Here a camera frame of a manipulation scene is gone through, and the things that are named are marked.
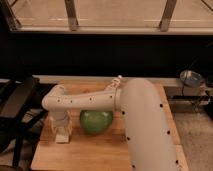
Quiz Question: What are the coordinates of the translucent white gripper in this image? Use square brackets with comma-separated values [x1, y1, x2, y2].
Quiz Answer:
[50, 112, 72, 140]

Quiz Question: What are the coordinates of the white rectangular sponge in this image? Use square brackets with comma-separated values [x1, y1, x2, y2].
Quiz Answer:
[55, 134, 69, 143]

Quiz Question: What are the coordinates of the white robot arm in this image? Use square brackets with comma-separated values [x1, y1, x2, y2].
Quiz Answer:
[42, 78, 180, 171]

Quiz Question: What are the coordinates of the green ceramic bowl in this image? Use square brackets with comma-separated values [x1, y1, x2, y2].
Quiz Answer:
[79, 110, 113, 135]

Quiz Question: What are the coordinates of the wooden cutting board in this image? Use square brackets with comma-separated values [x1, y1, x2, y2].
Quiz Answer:
[31, 84, 189, 171]

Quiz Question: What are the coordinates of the black chair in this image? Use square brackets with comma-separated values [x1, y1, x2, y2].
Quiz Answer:
[0, 77, 47, 168]

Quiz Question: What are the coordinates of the clear plastic bottle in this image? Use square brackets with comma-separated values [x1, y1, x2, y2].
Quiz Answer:
[106, 75, 122, 90]

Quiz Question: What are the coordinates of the round metal lamp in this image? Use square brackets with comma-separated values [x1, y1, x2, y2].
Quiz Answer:
[180, 70, 203, 88]

